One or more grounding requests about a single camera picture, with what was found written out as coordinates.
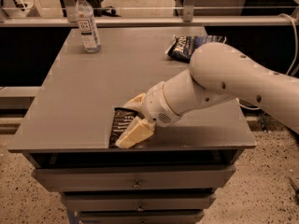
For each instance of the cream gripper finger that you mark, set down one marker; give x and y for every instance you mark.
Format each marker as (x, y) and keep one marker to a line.
(137, 131)
(135, 103)

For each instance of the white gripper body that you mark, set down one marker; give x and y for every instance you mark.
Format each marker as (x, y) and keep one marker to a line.
(155, 104)

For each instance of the black rxbar chocolate bar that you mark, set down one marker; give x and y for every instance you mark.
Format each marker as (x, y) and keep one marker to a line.
(121, 120)

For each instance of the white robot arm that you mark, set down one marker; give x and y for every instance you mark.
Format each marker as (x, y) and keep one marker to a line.
(216, 73)

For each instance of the clear plastic water bottle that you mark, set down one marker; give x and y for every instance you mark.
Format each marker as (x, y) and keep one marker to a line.
(87, 26)

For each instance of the grey drawer cabinet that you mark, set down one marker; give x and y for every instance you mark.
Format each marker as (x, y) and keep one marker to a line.
(69, 131)

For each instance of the blue chip bag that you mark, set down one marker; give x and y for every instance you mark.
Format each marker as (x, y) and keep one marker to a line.
(183, 47)

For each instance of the grey metal railing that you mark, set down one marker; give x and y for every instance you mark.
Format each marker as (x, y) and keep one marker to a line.
(61, 13)

